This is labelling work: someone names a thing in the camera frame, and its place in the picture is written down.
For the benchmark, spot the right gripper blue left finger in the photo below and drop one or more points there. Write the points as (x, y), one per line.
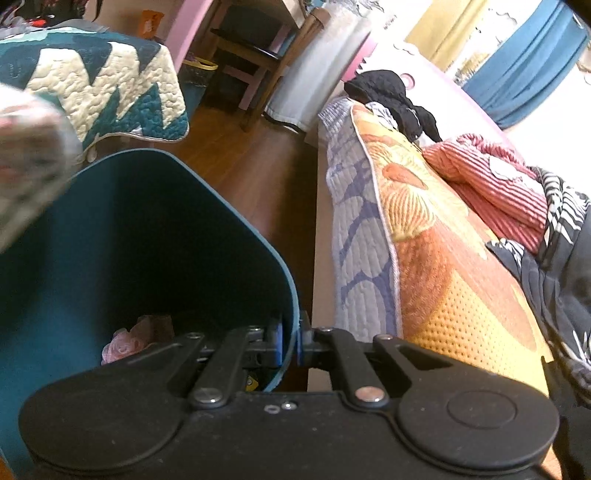
(275, 343)

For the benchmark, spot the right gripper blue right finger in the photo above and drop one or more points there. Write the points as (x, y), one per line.
(305, 340)

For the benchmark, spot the teal plastic trash bin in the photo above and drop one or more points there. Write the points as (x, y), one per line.
(137, 233)

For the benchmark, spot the grey purple wrapper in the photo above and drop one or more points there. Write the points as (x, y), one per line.
(39, 154)

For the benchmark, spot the blue grey quilted bedspread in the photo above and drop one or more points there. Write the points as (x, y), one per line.
(367, 286)

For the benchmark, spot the pink crumpled tissue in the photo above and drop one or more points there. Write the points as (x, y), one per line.
(125, 342)

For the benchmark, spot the orange yellow floral bed mat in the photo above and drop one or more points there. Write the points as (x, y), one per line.
(456, 298)

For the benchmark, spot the red striped blanket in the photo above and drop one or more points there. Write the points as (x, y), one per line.
(497, 185)

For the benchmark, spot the white grey hanging cloth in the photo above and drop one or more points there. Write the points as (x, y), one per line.
(307, 85)

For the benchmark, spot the black white patterned cloth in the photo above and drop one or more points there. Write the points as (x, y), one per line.
(556, 280)

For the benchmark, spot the black crumpled garment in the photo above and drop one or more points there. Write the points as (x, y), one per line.
(388, 89)

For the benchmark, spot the mesh basket yellow rim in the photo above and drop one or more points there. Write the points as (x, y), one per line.
(196, 71)

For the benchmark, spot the teal cream zigzag quilt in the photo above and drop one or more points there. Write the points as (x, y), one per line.
(107, 84)

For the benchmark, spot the pink table leg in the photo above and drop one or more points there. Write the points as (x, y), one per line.
(188, 19)

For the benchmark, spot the yellow curtain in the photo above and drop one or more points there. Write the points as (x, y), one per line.
(444, 29)

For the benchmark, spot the orange cardboard box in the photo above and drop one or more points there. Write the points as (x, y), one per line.
(149, 22)

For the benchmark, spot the blue curtain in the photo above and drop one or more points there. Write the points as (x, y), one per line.
(526, 69)

